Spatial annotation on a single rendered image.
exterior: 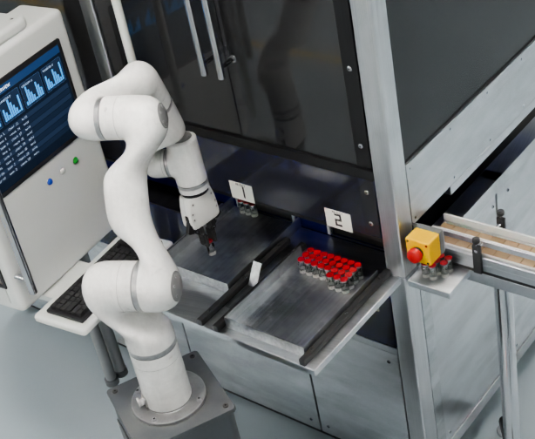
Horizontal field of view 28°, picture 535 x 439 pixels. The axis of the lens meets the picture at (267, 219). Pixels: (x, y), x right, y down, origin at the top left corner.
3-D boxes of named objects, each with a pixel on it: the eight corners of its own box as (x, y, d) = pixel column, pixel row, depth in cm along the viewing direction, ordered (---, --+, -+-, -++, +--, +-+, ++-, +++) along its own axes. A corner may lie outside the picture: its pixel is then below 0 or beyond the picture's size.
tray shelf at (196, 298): (222, 207, 339) (221, 202, 338) (416, 266, 299) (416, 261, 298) (117, 297, 311) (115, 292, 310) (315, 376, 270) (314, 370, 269)
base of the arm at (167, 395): (147, 438, 263) (128, 382, 253) (121, 392, 278) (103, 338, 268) (218, 404, 268) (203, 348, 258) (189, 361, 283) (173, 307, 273)
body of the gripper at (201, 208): (198, 174, 298) (207, 208, 304) (171, 192, 293) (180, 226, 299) (216, 180, 293) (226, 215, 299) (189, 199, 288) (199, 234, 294)
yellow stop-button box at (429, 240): (421, 244, 290) (418, 222, 286) (444, 251, 286) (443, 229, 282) (406, 260, 286) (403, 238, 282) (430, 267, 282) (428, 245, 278)
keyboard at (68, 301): (128, 234, 346) (126, 228, 344) (163, 243, 338) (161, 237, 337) (46, 313, 320) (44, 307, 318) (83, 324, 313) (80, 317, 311)
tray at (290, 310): (301, 255, 309) (299, 245, 307) (378, 280, 294) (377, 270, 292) (226, 327, 289) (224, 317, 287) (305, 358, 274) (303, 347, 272)
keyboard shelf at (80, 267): (106, 230, 355) (104, 224, 353) (175, 246, 340) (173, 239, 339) (15, 316, 326) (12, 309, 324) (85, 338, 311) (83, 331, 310)
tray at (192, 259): (233, 205, 335) (231, 196, 333) (301, 226, 320) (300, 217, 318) (160, 268, 315) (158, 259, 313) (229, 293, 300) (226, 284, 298)
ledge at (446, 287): (434, 256, 301) (433, 251, 300) (476, 268, 294) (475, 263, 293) (407, 285, 293) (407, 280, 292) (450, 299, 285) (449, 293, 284)
